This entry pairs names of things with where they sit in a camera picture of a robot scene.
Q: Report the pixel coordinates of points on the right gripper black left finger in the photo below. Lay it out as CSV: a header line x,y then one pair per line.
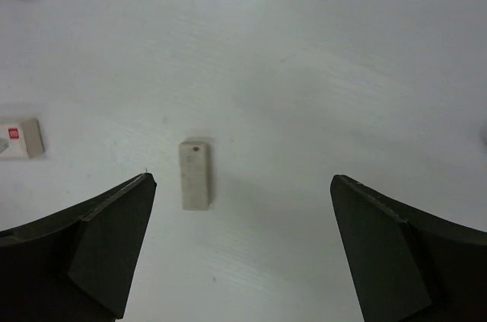
x,y
77,264

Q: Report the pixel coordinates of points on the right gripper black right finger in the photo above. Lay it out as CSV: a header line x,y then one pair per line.
x,y
406,264

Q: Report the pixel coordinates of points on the white eraser red logo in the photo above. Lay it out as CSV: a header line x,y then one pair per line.
x,y
21,138

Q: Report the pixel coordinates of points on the white worn eraser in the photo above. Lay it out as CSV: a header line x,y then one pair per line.
x,y
194,160

